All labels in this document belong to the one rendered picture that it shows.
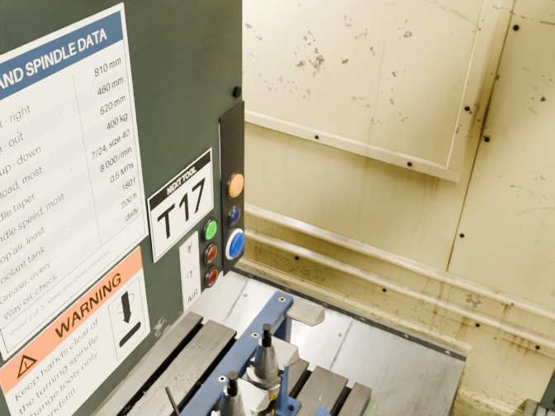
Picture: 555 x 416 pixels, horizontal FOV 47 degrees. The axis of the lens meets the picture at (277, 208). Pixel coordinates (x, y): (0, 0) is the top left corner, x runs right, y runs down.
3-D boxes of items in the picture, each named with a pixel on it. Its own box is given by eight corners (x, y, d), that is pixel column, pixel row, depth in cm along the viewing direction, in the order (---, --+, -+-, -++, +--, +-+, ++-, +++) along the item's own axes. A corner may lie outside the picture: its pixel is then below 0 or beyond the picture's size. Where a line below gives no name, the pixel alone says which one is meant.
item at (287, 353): (304, 351, 115) (304, 347, 114) (291, 371, 111) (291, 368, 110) (269, 336, 117) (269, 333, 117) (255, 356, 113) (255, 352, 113)
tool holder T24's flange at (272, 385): (254, 360, 114) (255, 350, 112) (287, 370, 112) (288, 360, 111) (241, 386, 109) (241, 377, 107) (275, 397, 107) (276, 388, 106)
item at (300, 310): (329, 312, 123) (329, 309, 122) (317, 330, 119) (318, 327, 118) (296, 300, 125) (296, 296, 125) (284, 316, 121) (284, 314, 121)
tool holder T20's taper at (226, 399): (228, 399, 104) (229, 373, 100) (250, 413, 102) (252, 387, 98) (211, 419, 101) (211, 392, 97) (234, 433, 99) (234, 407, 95)
